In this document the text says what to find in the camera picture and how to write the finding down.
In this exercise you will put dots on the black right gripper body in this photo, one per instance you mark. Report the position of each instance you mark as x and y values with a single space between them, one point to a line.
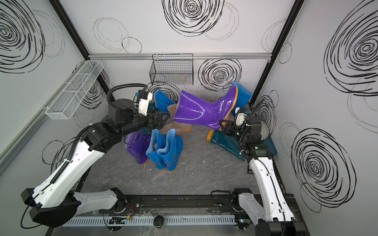
231 129

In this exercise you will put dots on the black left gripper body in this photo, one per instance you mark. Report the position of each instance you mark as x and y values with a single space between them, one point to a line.
150 123

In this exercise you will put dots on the blue rain boot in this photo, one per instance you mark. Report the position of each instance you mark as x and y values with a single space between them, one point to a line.
157 141
170 154
162 101
244 96

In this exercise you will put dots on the purple rain boot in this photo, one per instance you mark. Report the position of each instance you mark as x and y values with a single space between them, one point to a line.
193 110
137 144

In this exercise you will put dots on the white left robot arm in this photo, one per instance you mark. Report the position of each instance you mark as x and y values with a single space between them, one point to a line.
53 203

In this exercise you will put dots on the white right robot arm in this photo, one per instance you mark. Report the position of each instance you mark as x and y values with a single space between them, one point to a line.
272 217

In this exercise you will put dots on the dark green rain boot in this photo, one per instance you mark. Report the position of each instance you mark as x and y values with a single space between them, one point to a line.
226 142

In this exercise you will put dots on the beige rain boot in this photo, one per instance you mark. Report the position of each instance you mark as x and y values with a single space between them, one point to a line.
179 127

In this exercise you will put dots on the grey round plate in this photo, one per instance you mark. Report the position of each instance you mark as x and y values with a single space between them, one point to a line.
264 131

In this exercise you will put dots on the teal square tray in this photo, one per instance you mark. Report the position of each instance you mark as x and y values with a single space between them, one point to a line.
268 141

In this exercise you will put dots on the black round knob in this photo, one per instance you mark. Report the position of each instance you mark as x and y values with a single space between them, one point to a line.
158 221

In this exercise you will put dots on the black wire basket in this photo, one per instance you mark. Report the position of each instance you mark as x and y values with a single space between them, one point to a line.
176 69

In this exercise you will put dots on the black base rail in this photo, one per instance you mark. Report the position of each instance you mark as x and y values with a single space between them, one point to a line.
219 201

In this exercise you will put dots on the white wire basket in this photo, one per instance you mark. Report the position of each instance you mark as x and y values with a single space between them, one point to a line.
74 91

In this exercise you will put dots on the white slotted cable duct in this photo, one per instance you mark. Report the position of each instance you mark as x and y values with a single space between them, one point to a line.
149 220

